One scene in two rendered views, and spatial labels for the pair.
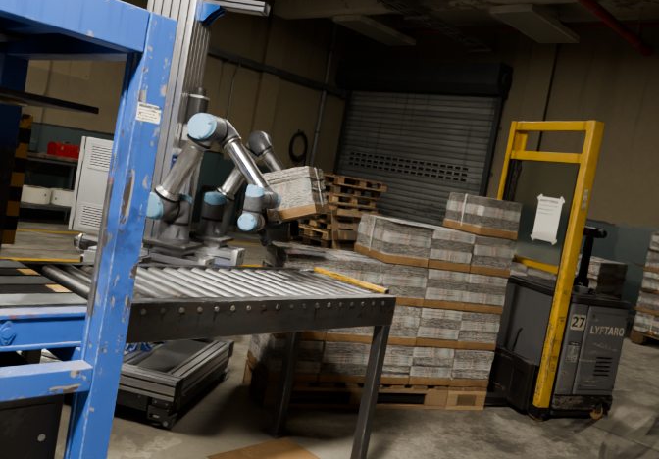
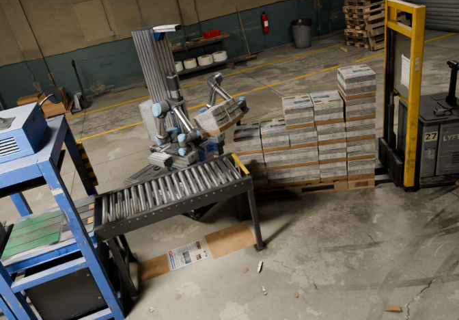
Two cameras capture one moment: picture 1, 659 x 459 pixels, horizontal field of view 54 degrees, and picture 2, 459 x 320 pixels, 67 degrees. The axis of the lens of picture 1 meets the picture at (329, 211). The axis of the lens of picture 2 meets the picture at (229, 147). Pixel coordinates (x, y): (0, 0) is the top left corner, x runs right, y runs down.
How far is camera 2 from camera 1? 2.08 m
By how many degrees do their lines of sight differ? 40
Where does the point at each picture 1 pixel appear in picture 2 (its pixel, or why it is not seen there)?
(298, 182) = (210, 119)
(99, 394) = (92, 267)
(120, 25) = (29, 173)
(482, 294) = (358, 130)
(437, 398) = (341, 185)
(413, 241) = (301, 115)
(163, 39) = (46, 168)
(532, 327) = not seen: hidden behind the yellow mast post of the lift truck
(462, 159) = not seen: outside the picture
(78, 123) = (216, 14)
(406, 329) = (311, 157)
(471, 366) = (360, 167)
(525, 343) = not seen: hidden behind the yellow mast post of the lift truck
